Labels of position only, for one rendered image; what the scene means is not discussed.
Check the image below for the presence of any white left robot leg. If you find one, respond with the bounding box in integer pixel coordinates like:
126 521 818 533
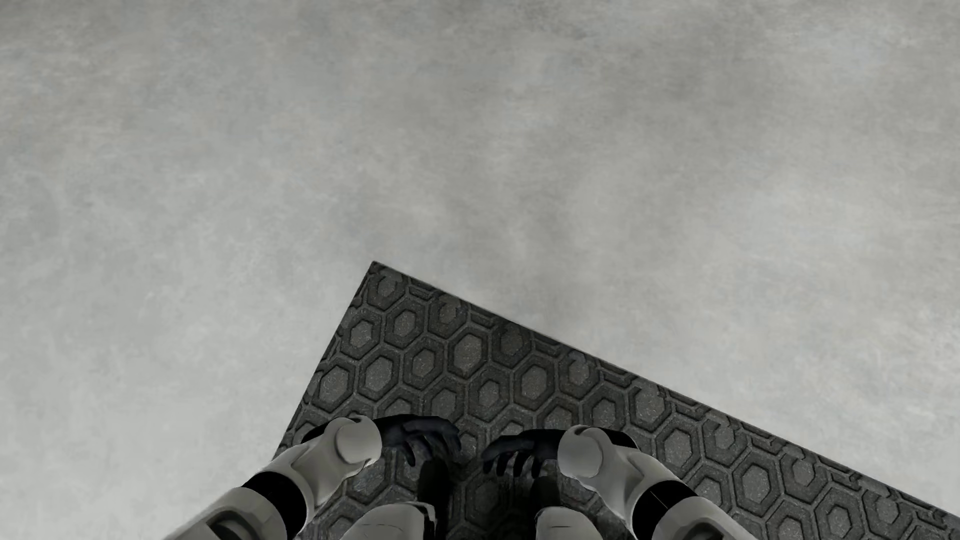
341 501 438 540

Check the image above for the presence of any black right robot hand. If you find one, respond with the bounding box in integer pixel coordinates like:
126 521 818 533
480 429 565 479

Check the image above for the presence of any white robot leg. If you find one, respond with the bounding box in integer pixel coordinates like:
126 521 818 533
535 507 605 540
341 501 438 540

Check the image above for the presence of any white right robot leg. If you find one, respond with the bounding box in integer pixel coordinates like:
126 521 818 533
535 507 605 540

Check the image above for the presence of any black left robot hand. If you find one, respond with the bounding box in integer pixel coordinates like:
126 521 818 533
372 414 463 468

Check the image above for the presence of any dark hexagon patterned rug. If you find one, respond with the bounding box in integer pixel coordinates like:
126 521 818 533
274 261 960 540

